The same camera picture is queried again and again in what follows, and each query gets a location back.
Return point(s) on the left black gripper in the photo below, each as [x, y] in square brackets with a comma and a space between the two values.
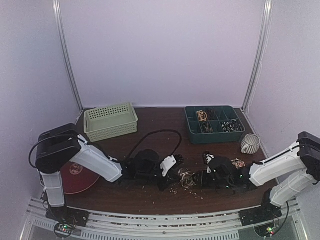
[170, 179]

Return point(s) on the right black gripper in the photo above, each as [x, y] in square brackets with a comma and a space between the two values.
[203, 176]

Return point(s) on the patterned paisley necktie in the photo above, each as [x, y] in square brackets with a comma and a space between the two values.
[186, 179]

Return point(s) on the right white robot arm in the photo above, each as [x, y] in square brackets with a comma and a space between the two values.
[301, 160]

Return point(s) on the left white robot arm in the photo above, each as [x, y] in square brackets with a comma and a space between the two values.
[62, 145]

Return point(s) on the dark green compartment organizer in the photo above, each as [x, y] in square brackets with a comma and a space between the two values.
[216, 115]

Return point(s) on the tan rubber bands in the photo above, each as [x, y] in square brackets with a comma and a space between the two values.
[201, 116]

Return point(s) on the striped ceramic mug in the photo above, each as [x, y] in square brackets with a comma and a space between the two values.
[250, 144]

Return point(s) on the black white small clips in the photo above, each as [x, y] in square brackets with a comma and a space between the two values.
[232, 126]

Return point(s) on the pale green plastic basket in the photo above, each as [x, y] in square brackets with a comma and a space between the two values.
[102, 123]

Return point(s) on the red round tray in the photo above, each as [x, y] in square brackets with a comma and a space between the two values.
[76, 178]

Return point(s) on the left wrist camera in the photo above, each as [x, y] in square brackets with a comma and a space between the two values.
[170, 162]

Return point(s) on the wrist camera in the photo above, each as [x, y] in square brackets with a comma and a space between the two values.
[207, 158]
[170, 162]

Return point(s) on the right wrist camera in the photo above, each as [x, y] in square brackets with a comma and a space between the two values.
[207, 158]

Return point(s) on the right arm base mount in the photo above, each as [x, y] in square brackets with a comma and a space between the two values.
[265, 212]

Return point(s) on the front aluminium rail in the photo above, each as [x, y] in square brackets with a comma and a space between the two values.
[223, 225]

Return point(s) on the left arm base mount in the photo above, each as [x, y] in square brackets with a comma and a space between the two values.
[67, 219]

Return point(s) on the right aluminium frame post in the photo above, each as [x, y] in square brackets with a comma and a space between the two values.
[257, 64]

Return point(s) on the aluminium frame post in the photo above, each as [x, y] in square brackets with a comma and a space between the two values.
[66, 57]
[257, 64]

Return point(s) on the left aluminium frame post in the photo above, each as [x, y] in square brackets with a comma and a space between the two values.
[66, 57]

